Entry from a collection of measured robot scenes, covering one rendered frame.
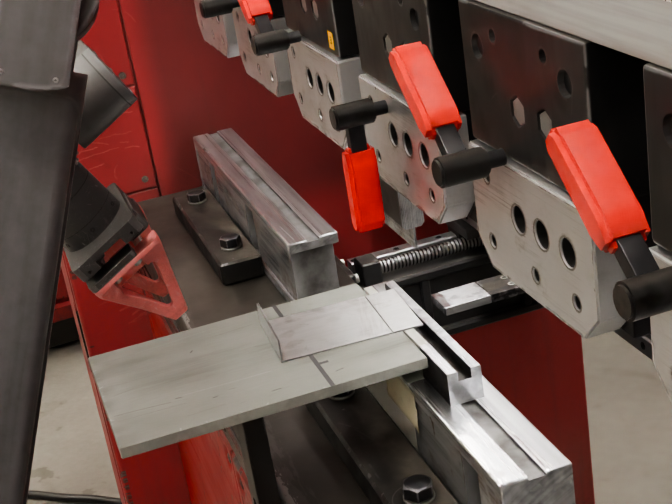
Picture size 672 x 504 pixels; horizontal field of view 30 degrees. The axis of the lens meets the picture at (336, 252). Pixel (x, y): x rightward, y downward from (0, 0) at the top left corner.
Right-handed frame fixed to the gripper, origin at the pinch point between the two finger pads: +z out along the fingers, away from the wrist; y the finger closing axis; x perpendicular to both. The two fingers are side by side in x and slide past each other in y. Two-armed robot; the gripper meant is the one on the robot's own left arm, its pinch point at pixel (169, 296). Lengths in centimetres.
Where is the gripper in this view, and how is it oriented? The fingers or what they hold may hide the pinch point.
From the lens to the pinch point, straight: 107.5
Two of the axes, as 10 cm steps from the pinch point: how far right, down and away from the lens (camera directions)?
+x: -7.3, 6.9, 0.0
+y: -3.1, -3.2, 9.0
